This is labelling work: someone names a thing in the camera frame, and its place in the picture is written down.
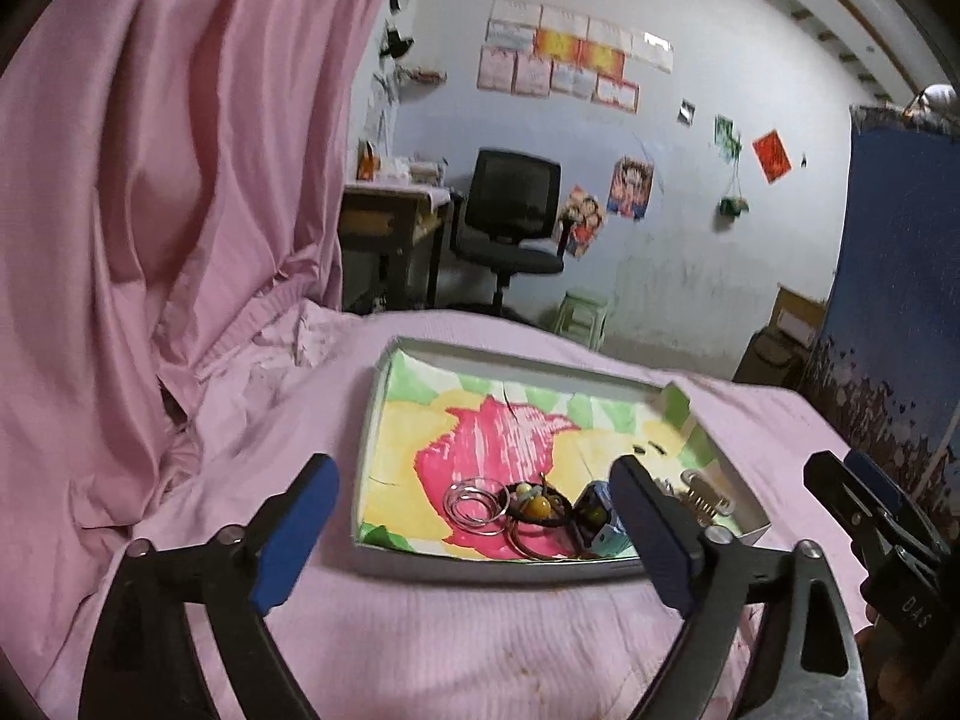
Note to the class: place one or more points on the hanging green plant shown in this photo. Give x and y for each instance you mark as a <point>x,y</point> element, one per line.
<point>733,203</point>

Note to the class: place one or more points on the silver spring hair clip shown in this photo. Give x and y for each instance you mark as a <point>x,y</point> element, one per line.
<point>699,497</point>

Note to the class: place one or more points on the grey colourful cardboard box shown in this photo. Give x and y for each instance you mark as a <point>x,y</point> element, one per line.
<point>470,464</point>

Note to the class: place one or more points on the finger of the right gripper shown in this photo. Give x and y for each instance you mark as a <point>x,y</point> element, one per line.
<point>901,507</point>
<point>871,528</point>

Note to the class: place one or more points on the cartoon poster upper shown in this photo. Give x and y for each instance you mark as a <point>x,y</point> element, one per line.
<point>630,189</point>

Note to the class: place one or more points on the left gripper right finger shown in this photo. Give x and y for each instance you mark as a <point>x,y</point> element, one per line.
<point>685,561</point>

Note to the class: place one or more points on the cartoon poster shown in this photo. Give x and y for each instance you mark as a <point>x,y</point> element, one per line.
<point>586,216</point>
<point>630,189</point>

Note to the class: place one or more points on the blue patterned fabric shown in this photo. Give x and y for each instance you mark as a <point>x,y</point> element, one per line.
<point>884,371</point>

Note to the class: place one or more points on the cartoon poster lower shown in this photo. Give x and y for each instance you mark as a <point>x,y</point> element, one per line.
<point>586,216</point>

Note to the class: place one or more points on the green plastic stool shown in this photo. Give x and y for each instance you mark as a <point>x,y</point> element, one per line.
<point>582,317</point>

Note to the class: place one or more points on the red paper square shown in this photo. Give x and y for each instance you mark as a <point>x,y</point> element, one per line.
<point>772,156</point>

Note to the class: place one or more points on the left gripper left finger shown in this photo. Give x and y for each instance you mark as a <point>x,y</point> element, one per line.
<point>273,548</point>

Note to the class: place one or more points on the dark wooden desk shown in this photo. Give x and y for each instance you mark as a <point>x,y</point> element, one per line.
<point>390,221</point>

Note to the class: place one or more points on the black office chair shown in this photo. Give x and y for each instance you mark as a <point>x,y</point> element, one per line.
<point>509,222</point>

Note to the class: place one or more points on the wall certificates cluster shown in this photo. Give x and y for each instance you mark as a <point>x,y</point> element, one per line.
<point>535,50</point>

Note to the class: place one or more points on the cardboard boxes pile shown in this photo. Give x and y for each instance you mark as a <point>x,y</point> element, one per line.
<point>778,354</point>

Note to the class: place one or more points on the pink curtain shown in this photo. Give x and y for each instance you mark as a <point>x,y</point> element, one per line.
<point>171,174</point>

